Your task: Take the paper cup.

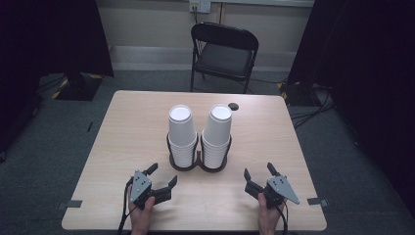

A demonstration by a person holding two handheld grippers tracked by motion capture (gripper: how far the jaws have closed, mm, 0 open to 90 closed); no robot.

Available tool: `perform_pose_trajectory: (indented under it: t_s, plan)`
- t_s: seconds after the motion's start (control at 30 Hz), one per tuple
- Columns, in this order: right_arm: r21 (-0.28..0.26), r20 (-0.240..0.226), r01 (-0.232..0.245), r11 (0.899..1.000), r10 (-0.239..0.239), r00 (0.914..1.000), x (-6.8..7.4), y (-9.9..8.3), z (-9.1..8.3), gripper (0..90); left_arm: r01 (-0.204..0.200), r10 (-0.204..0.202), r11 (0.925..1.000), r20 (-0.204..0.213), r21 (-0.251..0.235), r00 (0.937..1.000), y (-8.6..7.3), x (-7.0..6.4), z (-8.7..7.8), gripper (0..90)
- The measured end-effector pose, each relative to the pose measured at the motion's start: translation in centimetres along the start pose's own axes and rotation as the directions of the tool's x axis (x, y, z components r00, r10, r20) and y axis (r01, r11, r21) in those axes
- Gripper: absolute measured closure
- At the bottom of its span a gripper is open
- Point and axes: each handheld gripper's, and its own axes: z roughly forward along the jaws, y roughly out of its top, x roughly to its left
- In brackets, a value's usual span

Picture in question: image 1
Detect black folding chair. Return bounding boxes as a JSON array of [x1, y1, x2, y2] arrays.
[[190, 22, 260, 95]]

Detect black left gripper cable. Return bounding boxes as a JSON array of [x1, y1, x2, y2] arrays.
[[116, 177, 135, 235]]

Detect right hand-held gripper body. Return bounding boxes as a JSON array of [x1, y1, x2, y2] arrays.
[[263, 175, 300, 210]]

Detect person's right hand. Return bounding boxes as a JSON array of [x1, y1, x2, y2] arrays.
[[256, 192, 286, 229]]

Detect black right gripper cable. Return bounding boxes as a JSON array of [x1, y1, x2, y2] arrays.
[[275, 199, 290, 235]]

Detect black floor cables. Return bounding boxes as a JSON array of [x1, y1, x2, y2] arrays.
[[288, 83, 337, 130]]

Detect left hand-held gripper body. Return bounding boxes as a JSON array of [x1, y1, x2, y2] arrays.
[[129, 169, 157, 211]]

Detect black curtain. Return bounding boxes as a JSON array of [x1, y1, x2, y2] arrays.
[[0, 0, 115, 158], [286, 0, 415, 218]]

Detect black stand base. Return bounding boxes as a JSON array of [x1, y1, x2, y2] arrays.
[[51, 71, 105, 102], [277, 80, 324, 108]]

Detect person's left hand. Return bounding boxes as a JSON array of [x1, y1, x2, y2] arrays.
[[126, 185, 157, 229]]

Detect grey tape strip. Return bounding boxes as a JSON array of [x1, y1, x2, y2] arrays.
[[306, 197, 330, 208], [55, 199, 83, 211]]

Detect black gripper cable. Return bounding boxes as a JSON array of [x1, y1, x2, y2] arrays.
[[275, 199, 290, 235], [116, 177, 135, 235]]

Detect white wall socket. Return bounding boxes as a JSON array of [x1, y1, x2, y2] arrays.
[[188, 0, 212, 15]]

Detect black double cup holder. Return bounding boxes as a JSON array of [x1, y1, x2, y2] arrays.
[[165, 131, 233, 173]]

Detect stack of white paper cups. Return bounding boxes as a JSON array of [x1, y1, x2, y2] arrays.
[[167, 104, 199, 169], [201, 103, 234, 170]]

